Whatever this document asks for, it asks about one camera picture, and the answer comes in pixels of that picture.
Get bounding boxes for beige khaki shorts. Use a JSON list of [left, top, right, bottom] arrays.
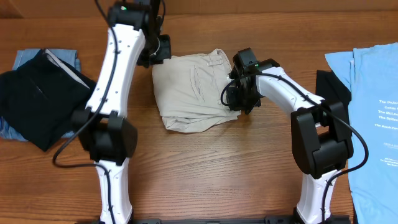
[[152, 49, 241, 133]]

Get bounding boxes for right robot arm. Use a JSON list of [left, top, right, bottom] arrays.
[[220, 48, 353, 223]]

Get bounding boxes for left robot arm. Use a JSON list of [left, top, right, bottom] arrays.
[[72, 1, 171, 223]]

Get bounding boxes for black garment right pile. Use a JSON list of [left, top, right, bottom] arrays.
[[315, 70, 351, 124]]

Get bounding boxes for folded blue denim jeans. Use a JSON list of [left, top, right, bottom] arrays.
[[1, 49, 81, 141]]

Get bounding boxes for folded black garment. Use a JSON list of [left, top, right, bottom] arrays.
[[1, 49, 96, 151]]

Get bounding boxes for light blue t-shirt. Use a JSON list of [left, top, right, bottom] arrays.
[[325, 43, 397, 223]]

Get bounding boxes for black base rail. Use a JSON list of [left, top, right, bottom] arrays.
[[76, 215, 351, 224]]

